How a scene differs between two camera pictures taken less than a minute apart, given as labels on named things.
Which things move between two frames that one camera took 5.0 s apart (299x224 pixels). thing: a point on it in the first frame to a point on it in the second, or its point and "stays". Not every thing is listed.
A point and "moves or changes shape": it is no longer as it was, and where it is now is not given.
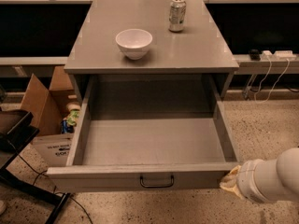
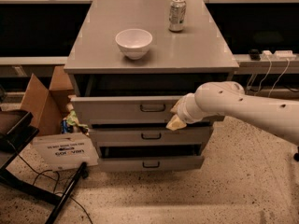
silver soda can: x=177 y=15 stays
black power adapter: x=254 y=54 stays
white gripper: x=248 y=180 to x=186 y=110
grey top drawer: x=149 y=133 moves or changes shape
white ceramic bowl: x=134 y=42 stays
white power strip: x=277 y=55 stays
